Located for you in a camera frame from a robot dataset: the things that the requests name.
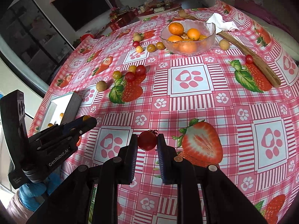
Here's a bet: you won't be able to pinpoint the person's left hand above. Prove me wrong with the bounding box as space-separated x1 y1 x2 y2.
19 174 62 211

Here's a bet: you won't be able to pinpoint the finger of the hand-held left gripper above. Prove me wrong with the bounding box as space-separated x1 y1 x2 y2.
38 117 86 136
30 117 97 146

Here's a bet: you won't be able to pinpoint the red checked printed tablecloth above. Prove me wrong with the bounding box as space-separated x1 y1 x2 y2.
28 0 299 224

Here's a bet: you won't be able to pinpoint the purple blanket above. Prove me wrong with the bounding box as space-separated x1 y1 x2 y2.
234 0 286 32

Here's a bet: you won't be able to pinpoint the crumpled white tissue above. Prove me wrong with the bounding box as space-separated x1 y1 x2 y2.
206 13 239 33

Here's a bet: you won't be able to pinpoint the red gift boxes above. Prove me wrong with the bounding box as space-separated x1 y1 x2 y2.
110 12 138 31

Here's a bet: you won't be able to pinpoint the red tomato with stem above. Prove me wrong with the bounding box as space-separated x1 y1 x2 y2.
137 130 158 151

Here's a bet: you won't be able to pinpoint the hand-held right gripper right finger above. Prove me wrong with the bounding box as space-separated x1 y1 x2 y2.
157 134 269 224

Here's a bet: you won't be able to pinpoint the clear glass bowl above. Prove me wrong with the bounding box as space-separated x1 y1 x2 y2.
160 19 216 56

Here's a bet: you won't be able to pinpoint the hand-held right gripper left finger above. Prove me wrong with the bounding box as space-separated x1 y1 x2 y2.
26 134 139 224

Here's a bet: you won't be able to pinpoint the beige armchair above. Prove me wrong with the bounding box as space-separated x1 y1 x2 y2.
257 16 299 61

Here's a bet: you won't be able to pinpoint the glass cabinet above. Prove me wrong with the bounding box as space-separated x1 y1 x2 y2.
0 0 75 94

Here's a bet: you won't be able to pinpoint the white tray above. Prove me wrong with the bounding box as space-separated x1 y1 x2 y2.
38 92 83 131

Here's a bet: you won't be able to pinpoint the black television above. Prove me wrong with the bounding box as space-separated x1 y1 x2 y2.
50 0 111 31

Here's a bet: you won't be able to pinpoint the wooden fork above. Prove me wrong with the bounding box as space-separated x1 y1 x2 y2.
177 9 199 21

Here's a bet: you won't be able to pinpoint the long wooden spatula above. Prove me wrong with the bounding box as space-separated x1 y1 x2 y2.
217 31 281 88

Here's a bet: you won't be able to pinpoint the round low table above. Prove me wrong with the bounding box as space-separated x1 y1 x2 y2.
138 0 183 17

